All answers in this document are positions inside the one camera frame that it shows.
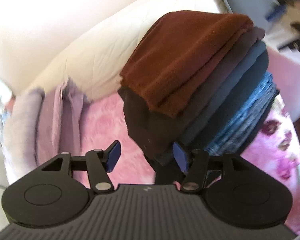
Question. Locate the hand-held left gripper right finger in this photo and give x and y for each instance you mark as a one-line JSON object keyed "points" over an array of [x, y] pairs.
{"points": [[180, 157]]}

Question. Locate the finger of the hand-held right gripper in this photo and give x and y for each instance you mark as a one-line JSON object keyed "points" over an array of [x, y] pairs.
{"points": [[275, 12]]}

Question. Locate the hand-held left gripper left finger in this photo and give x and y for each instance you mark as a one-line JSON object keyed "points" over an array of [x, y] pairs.
{"points": [[113, 155]]}

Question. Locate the stack of clothes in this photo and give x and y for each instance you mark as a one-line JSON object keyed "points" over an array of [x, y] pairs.
{"points": [[145, 130]]}

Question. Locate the brown knit cardigan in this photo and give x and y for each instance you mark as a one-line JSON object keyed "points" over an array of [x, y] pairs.
{"points": [[185, 55]]}

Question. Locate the pink floral blanket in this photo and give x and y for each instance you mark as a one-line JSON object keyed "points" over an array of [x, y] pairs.
{"points": [[130, 165]]}

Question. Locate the lilac folded blanket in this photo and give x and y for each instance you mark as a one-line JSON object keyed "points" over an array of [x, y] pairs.
{"points": [[57, 120]]}

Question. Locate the mauve folded garment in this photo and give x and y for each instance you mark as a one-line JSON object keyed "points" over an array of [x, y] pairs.
{"points": [[230, 65]]}

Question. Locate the dark teal folded garment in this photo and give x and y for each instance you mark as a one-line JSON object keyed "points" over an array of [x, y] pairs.
{"points": [[251, 80]]}

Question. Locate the grey-blue folded garment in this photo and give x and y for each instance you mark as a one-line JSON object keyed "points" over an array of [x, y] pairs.
{"points": [[237, 80]]}

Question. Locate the pale grey ribbed quilt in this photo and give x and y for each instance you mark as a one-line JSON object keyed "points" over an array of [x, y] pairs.
{"points": [[25, 125]]}

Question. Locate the cream padded headboard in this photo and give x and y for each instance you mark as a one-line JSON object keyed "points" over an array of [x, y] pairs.
{"points": [[90, 42]]}

